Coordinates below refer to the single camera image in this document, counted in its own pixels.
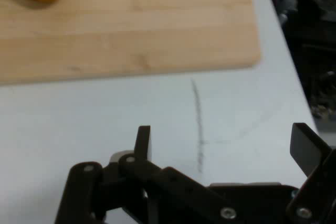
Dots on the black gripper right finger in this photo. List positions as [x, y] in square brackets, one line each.
[307, 148]

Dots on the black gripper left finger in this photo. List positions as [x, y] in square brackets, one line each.
[143, 142]

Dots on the black equipment beside table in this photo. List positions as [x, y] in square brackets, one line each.
[309, 37]

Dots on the bamboo cutting board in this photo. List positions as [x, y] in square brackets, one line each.
[131, 24]

